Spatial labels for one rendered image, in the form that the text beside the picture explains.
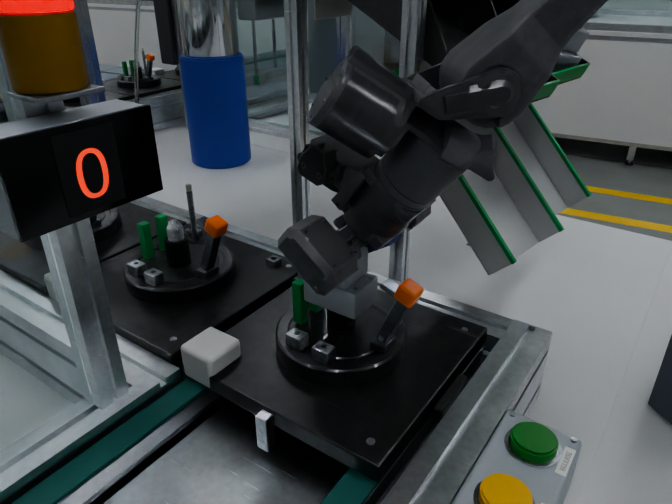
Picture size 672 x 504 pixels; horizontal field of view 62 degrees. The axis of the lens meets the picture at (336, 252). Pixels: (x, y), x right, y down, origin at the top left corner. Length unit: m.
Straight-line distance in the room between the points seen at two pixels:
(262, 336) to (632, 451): 0.43
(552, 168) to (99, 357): 0.71
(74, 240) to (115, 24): 6.39
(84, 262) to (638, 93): 4.22
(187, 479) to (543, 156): 0.70
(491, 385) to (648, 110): 4.00
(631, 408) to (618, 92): 3.83
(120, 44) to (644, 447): 6.55
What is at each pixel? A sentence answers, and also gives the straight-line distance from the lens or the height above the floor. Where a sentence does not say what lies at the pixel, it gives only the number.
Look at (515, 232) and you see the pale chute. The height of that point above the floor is 1.01.
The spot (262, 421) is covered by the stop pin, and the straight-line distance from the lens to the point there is 0.54.
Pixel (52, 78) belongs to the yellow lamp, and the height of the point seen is 1.27.
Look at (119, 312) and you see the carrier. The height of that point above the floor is 0.97.
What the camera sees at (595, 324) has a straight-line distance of 0.92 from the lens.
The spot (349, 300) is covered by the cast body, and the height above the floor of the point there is 1.05.
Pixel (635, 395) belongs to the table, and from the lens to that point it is 0.81.
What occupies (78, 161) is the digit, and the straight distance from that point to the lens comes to 0.44.
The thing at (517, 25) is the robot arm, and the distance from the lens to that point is 0.44.
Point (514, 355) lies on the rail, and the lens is 0.66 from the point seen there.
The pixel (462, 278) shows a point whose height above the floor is 0.86.
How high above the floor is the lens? 1.34
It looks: 28 degrees down
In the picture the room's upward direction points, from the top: straight up
